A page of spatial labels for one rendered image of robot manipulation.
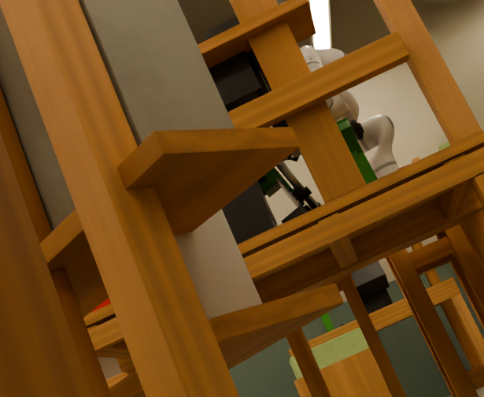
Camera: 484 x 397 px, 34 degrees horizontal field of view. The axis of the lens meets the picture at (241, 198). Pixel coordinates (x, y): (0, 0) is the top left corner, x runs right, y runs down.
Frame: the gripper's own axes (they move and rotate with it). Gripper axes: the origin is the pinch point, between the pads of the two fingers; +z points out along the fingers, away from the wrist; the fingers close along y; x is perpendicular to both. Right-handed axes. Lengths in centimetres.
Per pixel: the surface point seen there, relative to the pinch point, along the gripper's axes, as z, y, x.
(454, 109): -49, -1, 50
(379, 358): 18, -82, 26
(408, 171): -25, -5, 54
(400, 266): -12, -71, 5
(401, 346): -6, -441, -352
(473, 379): -4, -107, 40
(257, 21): -22, 47, 8
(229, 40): -11.0, 47.5, 6.9
